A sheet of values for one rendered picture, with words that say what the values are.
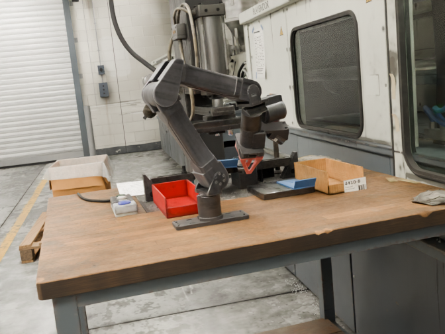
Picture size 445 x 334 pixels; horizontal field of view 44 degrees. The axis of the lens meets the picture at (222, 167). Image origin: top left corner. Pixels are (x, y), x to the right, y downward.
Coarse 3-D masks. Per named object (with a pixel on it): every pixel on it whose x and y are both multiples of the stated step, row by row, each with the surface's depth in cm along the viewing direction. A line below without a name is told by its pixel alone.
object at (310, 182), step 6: (288, 180) 182; (294, 180) 181; (300, 180) 168; (306, 180) 169; (312, 180) 170; (288, 186) 173; (294, 186) 169; (300, 186) 169; (306, 186) 170; (312, 186) 171
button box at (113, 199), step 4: (80, 196) 200; (112, 196) 182; (116, 196) 180; (128, 196) 180; (88, 200) 193; (92, 200) 192; (96, 200) 190; (100, 200) 189; (104, 200) 189; (108, 200) 188; (112, 200) 176; (116, 200) 175; (120, 200) 174; (112, 204) 173; (112, 208) 177
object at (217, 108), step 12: (216, 96) 184; (204, 108) 189; (216, 108) 181; (228, 108) 182; (204, 120) 188; (216, 120) 183; (228, 120) 184; (240, 120) 185; (204, 132) 182; (216, 132) 187; (228, 132) 192
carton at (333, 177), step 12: (300, 168) 184; (312, 168) 175; (324, 168) 192; (336, 168) 184; (348, 168) 176; (360, 168) 169; (324, 180) 167; (336, 180) 184; (348, 180) 168; (360, 180) 169; (324, 192) 169; (336, 192) 167
